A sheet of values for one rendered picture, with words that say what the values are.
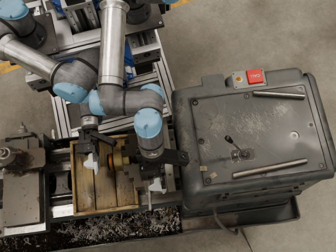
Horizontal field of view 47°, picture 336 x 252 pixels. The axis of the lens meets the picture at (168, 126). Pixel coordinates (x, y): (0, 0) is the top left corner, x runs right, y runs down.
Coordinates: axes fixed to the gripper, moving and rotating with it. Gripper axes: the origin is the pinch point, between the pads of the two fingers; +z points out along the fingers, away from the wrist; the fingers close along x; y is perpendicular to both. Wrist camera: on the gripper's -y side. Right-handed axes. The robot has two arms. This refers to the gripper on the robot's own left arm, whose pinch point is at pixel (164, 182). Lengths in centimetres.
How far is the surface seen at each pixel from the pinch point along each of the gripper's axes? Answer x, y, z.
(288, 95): -30, -53, -3
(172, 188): -10.0, -2.6, 22.0
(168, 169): -12.4, -2.0, 11.3
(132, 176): -16.7, 13.0, 19.6
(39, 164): -33, 54, 24
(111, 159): -24.6, 20.9, 16.3
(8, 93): -151, 112, 89
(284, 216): -18, -61, 80
